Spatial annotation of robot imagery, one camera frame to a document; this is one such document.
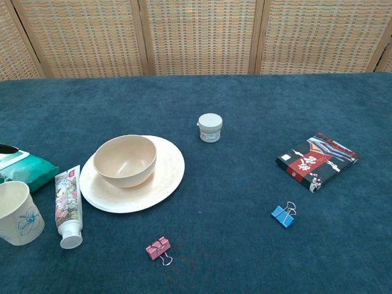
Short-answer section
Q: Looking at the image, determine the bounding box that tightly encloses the beige bowl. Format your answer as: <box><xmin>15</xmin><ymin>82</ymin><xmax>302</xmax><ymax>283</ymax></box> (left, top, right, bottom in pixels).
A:
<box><xmin>92</xmin><ymin>134</ymin><xmax>157</xmax><ymax>189</ymax></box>

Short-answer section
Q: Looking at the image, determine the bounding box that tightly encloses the white paper cup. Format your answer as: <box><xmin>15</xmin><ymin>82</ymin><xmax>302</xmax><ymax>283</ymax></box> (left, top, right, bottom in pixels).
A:
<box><xmin>0</xmin><ymin>180</ymin><xmax>45</xmax><ymax>247</ymax></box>

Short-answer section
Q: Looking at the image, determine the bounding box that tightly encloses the green wet wipes pack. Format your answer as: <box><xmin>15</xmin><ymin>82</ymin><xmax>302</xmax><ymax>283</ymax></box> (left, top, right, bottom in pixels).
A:
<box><xmin>0</xmin><ymin>143</ymin><xmax>60</xmax><ymax>194</ymax></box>

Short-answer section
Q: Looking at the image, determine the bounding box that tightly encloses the floral toothpaste tube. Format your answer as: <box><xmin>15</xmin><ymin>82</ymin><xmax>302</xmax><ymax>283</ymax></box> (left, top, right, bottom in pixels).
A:
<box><xmin>54</xmin><ymin>164</ymin><xmax>84</xmax><ymax>250</ymax></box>

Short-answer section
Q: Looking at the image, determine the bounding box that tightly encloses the woven bamboo screen panel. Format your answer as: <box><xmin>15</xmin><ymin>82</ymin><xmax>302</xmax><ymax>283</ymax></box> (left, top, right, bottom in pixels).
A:
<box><xmin>0</xmin><ymin>0</ymin><xmax>42</xmax><ymax>81</ymax></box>
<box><xmin>366</xmin><ymin>27</ymin><xmax>392</xmax><ymax>73</ymax></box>
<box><xmin>137</xmin><ymin>0</ymin><xmax>266</xmax><ymax>76</ymax></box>
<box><xmin>10</xmin><ymin>0</ymin><xmax>154</xmax><ymax>79</ymax></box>
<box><xmin>255</xmin><ymin>0</ymin><xmax>392</xmax><ymax>75</ymax></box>

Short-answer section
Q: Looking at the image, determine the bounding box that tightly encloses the white round plate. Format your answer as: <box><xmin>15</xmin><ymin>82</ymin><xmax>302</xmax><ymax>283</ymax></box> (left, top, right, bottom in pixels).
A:
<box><xmin>79</xmin><ymin>135</ymin><xmax>186</xmax><ymax>214</ymax></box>

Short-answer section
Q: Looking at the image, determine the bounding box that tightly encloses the pink binder clip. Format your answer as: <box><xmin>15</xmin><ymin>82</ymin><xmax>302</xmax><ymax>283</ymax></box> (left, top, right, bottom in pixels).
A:
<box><xmin>145</xmin><ymin>236</ymin><xmax>173</xmax><ymax>266</ymax></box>

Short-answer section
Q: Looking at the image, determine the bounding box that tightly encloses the small white jar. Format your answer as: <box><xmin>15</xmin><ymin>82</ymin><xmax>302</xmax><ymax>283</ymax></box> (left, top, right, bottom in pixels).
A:
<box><xmin>196</xmin><ymin>113</ymin><xmax>224</xmax><ymax>143</ymax></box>

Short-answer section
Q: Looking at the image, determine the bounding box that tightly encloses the dark blue table cloth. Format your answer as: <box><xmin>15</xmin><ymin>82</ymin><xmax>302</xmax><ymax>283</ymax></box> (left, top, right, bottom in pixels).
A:
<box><xmin>0</xmin><ymin>70</ymin><xmax>392</xmax><ymax>294</ymax></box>

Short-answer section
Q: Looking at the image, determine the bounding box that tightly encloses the blue binder clip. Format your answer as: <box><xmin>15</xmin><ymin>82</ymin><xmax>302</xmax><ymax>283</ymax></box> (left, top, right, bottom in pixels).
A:
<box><xmin>270</xmin><ymin>201</ymin><xmax>297</xmax><ymax>230</ymax></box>

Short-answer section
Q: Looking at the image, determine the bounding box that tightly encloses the dark box with red label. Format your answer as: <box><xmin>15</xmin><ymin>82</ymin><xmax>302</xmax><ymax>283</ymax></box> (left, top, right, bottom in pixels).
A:
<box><xmin>274</xmin><ymin>132</ymin><xmax>361</xmax><ymax>193</ymax></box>

